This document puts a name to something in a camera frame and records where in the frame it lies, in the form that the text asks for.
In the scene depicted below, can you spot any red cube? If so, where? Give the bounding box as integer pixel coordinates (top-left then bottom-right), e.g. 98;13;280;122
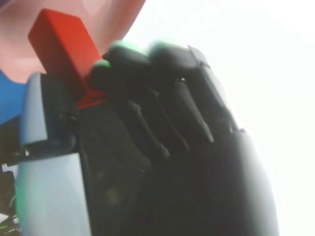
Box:
28;8;109;109

